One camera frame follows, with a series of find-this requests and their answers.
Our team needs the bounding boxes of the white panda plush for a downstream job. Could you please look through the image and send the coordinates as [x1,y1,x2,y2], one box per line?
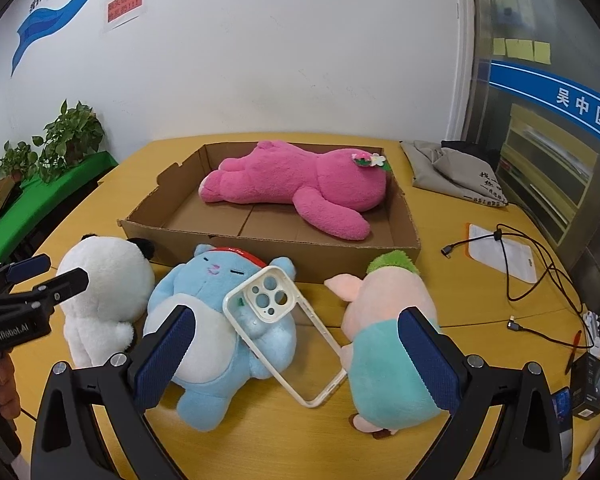
[57,234,155,368]

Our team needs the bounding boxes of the pink teal pig plush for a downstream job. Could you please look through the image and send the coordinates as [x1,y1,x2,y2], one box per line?
[324,250,440,439]

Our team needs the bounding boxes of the blue cat plush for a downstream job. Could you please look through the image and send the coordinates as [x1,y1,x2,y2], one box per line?
[143,244,272,431]

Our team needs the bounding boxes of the cream phone case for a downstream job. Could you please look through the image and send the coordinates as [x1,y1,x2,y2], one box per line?
[223,266,347,408]

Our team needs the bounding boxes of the pink bear plush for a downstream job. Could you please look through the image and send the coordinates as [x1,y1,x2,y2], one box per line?
[198,140,391,240]

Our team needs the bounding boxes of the person left hand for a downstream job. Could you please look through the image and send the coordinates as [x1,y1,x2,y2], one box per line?
[0,353,21,422]

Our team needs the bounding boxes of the green cloth covered bench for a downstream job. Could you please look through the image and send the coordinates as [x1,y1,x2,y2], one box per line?
[0,152,118,263]

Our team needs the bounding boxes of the red pen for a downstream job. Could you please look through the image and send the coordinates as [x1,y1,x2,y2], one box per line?
[565,330,582,375]

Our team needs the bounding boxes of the small black box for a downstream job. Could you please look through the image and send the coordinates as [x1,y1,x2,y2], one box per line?
[570,352,600,420]

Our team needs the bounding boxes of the small potted plant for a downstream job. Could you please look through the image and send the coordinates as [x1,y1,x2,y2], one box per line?
[0,141,38,182]

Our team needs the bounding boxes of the potted green plant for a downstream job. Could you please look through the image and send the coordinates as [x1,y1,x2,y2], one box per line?
[32,101,105,182]

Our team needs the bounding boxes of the white orange plastic pouch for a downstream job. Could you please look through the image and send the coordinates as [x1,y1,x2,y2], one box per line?
[466,224,538,284]

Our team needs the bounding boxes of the grey cloth bag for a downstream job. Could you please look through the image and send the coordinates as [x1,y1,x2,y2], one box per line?
[401,141,508,208]

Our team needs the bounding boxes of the cardboard tray box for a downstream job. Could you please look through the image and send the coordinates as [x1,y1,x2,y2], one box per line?
[119,142,422,283]

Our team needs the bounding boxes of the yellow sticky notes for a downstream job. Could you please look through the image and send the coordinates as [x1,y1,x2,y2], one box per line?
[492,38,552,65]

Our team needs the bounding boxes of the grey plug usb cable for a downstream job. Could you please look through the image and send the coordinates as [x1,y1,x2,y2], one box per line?
[506,314,596,351]

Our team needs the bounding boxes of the black usb cable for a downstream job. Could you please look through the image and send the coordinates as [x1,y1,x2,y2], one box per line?
[440,223,586,321]

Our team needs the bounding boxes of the red wall notice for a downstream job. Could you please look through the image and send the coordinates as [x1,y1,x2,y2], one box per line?
[106,0,144,26]

